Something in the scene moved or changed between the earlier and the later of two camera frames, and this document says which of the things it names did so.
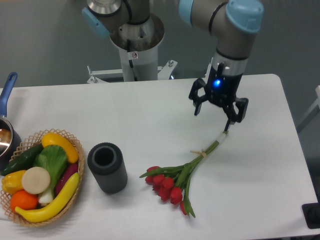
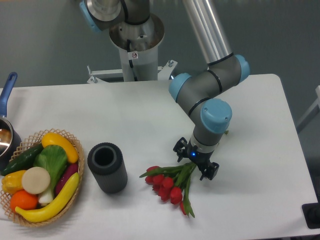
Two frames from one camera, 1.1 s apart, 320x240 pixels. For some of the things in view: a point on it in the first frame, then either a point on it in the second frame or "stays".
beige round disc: [36, 180] stays
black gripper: [221, 89] -> [208, 169]
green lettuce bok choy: [53, 159] stays
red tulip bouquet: [171, 183] stays
